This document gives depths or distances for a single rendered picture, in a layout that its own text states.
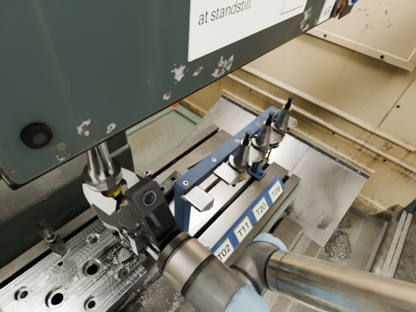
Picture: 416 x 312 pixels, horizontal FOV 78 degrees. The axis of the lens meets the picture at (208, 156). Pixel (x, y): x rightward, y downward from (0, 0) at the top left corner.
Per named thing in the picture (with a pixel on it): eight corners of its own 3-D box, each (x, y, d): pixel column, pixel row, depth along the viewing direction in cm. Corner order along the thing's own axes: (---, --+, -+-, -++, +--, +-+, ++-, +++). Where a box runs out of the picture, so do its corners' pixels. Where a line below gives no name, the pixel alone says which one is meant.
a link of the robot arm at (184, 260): (181, 285, 35) (218, 242, 40) (158, 262, 37) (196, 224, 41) (179, 300, 40) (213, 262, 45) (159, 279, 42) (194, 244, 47)
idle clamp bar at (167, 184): (184, 186, 103) (185, 176, 98) (135, 234, 87) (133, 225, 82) (175, 179, 104) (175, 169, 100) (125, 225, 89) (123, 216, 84)
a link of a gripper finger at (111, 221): (86, 215, 43) (128, 240, 41) (84, 210, 42) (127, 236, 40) (106, 195, 46) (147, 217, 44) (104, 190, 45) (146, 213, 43)
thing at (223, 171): (244, 177, 69) (244, 175, 68) (231, 189, 66) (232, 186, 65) (223, 163, 71) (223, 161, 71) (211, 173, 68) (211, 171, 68)
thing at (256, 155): (265, 156, 75) (266, 154, 74) (255, 165, 72) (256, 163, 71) (246, 143, 78) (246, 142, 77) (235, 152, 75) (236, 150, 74)
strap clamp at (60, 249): (78, 262, 79) (63, 240, 68) (67, 270, 77) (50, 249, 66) (56, 234, 84) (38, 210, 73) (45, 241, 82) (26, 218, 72)
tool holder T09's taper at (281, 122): (277, 118, 85) (284, 101, 80) (290, 124, 83) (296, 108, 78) (270, 124, 82) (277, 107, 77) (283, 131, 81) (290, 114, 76)
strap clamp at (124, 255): (160, 246, 85) (158, 223, 74) (127, 277, 78) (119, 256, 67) (153, 239, 86) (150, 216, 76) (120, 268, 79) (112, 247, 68)
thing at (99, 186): (112, 160, 50) (109, 151, 48) (129, 180, 47) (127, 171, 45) (80, 176, 47) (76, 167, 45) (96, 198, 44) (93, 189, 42)
